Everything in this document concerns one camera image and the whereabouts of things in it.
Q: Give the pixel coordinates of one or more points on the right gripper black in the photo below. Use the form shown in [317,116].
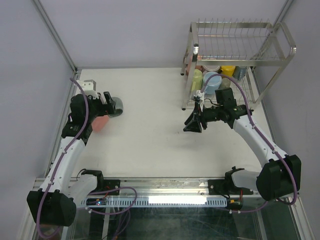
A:
[194,125]

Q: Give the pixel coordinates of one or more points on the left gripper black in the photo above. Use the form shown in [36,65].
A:
[105,109]

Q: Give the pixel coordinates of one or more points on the dark green glazed mug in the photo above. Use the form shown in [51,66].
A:
[119,108]

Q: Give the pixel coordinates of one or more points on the pale yellow mug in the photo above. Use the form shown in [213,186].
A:
[196,80]

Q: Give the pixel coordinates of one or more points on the light blue mug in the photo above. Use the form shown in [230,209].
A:
[211,82]

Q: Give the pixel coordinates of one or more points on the lilac ribbed mug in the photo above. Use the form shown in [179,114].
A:
[211,68]

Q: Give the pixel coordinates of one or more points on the yellow mug black handle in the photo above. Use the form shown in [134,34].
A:
[227,70]

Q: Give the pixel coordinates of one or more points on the slate blue small mug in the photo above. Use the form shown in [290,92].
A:
[239,72]

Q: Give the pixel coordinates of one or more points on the small taupe mug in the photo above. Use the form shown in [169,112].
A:
[225,83]

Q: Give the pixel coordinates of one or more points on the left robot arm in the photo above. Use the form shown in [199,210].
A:
[56,202]

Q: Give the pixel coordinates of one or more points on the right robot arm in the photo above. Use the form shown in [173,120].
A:
[280,173]

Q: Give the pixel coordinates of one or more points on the steel dish rack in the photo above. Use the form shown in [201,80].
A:
[237,43]

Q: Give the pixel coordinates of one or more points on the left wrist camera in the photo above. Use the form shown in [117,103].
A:
[89,88]

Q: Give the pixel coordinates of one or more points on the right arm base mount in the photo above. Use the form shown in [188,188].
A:
[226,187]

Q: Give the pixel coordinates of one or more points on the aluminium mounting rail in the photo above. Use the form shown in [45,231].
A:
[161,186]

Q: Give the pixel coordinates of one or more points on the white slotted cable duct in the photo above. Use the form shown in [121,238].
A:
[158,201]

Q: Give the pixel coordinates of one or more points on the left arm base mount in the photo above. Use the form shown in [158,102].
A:
[103,184]

